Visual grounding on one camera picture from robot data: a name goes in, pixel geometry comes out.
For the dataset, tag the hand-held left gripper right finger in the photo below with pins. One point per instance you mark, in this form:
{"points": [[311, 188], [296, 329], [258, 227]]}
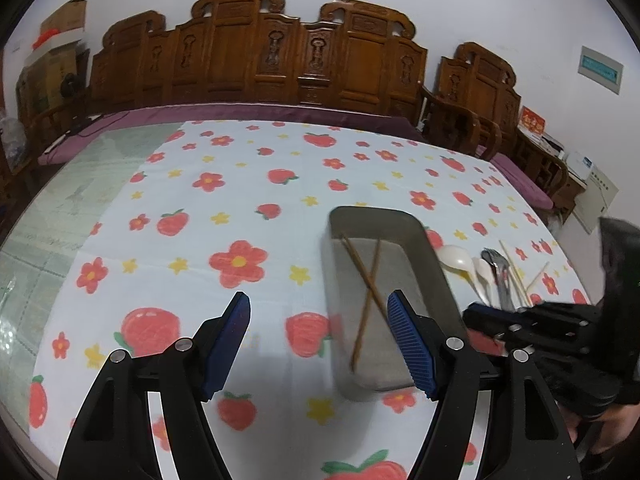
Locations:
{"points": [[409, 345]]}

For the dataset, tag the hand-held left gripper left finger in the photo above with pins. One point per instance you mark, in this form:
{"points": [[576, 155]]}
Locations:
{"points": [[231, 345]]}

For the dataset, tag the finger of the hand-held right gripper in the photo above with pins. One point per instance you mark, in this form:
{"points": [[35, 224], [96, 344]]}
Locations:
{"points": [[560, 319], [482, 319]]}

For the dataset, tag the small white plastic spoon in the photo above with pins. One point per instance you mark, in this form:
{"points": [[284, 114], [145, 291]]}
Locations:
{"points": [[483, 271]]}

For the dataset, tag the light bamboo chopstick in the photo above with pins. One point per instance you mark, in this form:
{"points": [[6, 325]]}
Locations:
{"points": [[512, 267], [537, 275]]}

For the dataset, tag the brown wooden chopstick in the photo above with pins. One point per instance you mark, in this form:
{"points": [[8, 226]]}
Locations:
{"points": [[362, 320], [357, 260]]}

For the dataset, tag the metal spoon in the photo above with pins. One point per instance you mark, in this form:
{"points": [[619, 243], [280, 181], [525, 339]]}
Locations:
{"points": [[502, 262], [490, 256]]}

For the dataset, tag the large white plastic spoon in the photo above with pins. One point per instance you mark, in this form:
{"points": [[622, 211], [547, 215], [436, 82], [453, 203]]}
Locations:
{"points": [[454, 258]]}

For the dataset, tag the rectangular metal tray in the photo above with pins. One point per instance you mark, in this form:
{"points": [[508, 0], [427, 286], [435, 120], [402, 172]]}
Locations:
{"points": [[400, 265]]}

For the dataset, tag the person's right hand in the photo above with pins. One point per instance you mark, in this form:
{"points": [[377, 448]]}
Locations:
{"points": [[622, 430]]}

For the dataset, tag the white printed board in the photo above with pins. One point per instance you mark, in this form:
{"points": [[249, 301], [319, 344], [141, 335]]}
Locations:
{"points": [[597, 200]]}

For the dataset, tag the short purple seat cushion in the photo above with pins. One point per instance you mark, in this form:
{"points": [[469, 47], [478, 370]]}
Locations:
{"points": [[522, 175]]}

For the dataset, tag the wooden side table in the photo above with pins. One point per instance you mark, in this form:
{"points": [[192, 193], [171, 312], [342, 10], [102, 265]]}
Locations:
{"points": [[550, 170]]}

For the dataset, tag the white blue carton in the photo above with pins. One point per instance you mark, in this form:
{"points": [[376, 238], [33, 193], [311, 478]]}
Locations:
{"points": [[582, 165]]}

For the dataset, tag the strawberry flower print tablecloth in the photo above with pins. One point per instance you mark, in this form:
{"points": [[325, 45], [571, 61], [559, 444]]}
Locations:
{"points": [[280, 200]]}

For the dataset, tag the white device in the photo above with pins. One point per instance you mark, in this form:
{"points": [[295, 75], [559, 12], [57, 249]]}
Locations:
{"points": [[555, 145]]}

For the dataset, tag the red gift box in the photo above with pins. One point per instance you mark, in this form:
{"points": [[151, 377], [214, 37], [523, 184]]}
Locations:
{"points": [[533, 120]]}

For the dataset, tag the carved wooden armchair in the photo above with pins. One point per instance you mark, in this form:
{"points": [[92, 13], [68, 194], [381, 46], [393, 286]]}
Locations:
{"points": [[485, 85]]}

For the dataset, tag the carved wooden bench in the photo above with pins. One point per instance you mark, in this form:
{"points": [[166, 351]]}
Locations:
{"points": [[235, 60]]}

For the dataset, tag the clear plastic bag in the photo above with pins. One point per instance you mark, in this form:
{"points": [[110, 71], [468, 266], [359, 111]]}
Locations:
{"points": [[11, 142]]}

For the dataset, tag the large cardboard box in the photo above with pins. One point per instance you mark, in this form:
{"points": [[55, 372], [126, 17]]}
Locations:
{"points": [[50, 75]]}

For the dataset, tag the red plastic item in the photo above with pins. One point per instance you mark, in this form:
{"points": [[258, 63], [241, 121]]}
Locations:
{"points": [[44, 37]]}

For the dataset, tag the small cardboard box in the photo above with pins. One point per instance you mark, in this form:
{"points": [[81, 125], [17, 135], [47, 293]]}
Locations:
{"points": [[67, 15]]}

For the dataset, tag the white green wall sign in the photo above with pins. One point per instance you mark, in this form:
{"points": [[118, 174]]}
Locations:
{"points": [[600, 69]]}

